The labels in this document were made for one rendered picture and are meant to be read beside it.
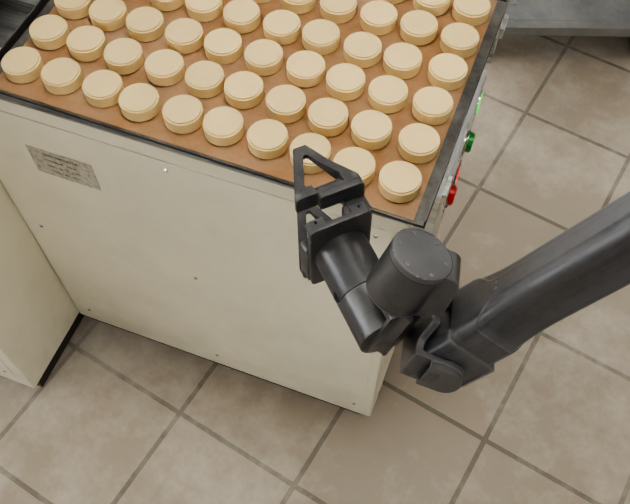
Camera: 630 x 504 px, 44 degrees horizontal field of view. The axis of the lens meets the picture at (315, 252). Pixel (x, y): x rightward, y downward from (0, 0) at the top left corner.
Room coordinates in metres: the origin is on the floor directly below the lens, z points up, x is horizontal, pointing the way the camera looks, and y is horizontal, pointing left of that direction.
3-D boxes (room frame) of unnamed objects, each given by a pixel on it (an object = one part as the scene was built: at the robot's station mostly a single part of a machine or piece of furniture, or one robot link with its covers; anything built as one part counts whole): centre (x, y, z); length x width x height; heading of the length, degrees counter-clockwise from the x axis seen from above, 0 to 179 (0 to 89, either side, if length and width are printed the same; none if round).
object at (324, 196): (0.44, 0.00, 1.02); 0.09 x 0.07 x 0.07; 24
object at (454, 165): (0.67, -0.19, 0.77); 0.24 x 0.04 x 0.14; 160
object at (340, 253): (0.38, -0.03, 0.99); 0.07 x 0.07 x 0.10; 24
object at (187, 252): (0.80, 0.15, 0.45); 0.70 x 0.34 x 0.90; 70
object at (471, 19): (0.82, -0.21, 0.91); 0.05 x 0.05 x 0.02
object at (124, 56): (0.73, 0.25, 0.91); 0.05 x 0.05 x 0.02
